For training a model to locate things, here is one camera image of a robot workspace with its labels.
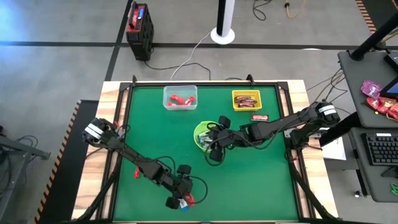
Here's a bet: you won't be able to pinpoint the black floor cable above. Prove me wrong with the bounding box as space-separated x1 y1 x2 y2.
144 59 212 81

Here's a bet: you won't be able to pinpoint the clear plastic bin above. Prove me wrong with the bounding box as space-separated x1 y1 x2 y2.
163 85 198 111

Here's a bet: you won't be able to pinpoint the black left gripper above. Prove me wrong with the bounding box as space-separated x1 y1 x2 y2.
164 164 195 210

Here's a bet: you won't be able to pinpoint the red candy bag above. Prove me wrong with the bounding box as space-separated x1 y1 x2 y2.
365 96 398 121

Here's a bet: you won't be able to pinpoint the black metal table frame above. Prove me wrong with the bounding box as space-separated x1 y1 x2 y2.
70 74 340 224

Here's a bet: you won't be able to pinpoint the green table mat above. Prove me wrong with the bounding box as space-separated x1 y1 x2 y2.
112 85 300 222

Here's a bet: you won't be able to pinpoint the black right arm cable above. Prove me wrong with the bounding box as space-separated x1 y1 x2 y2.
204 122 237 167

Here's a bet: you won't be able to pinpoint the black diagonal support bar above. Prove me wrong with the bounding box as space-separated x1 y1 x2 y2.
318 111 363 147

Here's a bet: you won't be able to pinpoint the yellow plastic basket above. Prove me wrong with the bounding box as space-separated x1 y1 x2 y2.
231 89 263 112

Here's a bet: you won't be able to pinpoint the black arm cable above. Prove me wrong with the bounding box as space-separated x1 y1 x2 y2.
155 155 208 205
204 122 237 167

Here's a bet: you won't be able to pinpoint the black hazard-edged floor mat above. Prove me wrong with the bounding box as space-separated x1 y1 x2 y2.
33 99 100 224

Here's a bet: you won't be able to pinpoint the black red tool case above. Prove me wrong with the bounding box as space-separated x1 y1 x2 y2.
125 1 155 62

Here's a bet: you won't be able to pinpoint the white black pole stand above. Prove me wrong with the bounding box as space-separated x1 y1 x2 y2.
210 0 236 45

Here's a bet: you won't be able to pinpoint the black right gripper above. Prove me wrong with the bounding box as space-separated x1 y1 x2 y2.
205 115 244 163

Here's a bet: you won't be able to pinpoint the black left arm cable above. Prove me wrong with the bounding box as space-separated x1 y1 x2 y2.
155 155 208 205

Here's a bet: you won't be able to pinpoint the black tablet screen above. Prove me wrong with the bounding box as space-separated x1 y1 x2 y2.
379 76 398 101

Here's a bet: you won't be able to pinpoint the white paper sheet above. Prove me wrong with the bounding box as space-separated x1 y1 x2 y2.
321 136 347 162

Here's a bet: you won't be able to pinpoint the black keyboard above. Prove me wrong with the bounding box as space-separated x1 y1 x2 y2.
361 133 398 167

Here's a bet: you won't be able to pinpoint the white floor cable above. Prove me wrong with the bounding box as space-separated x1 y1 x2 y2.
169 30 213 81

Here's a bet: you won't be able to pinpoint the green halloween bucket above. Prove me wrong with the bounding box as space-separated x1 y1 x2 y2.
193 120 220 153

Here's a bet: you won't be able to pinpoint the purple candy bag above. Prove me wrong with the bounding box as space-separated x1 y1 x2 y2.
360 79 384 100

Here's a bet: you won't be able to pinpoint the black desk cables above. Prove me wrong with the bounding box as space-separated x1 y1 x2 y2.
306 68 351 108

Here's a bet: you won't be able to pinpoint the dark grey desk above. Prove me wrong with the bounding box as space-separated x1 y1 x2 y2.
348 126 398 203

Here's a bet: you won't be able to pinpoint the black looped cable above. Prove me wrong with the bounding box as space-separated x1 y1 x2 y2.
252 0 275 22

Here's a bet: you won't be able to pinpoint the yellow cable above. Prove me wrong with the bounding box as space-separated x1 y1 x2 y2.
284 0 308 19

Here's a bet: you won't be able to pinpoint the grey metal stand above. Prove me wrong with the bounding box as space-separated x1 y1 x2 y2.
0 124 52 224

